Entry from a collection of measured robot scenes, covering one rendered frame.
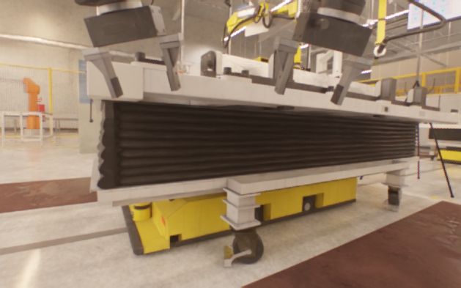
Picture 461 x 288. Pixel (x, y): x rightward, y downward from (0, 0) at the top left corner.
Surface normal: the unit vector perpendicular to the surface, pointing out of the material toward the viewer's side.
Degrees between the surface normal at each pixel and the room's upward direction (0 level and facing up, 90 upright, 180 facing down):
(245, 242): 90
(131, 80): 90
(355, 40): 114
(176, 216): 90
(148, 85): 90
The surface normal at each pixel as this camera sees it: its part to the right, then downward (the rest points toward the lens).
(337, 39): 0.11, 0.48
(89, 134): 0.51, 0.09
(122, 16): -0.11, 0.47
